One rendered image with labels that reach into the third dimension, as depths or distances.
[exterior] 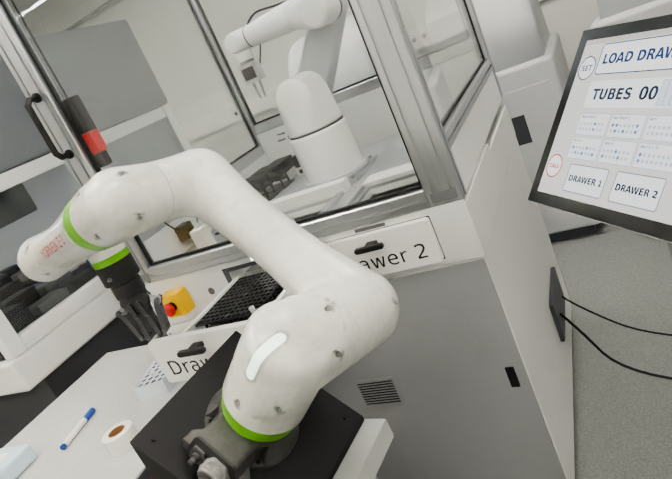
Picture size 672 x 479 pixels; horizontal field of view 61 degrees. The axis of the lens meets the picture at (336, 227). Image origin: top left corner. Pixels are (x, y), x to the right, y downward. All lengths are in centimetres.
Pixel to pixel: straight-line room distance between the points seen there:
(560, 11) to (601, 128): 330
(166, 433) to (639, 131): 82
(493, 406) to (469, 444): 16
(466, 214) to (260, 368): 68
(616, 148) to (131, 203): 76
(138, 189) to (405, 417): 100
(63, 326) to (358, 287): 136
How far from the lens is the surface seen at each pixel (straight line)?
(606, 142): 98
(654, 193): 88
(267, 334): 75
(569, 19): 427
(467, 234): 130
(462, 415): 160
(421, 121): 122
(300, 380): 75
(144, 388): 153
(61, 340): 204
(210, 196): 103
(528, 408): 155
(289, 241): 93
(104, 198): 98
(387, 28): 120
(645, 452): 193
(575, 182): 101
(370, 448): 98
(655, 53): 98
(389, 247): 133
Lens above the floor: 135
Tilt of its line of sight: 17 degrees down
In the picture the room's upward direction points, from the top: 24 degrees counter-clockwise
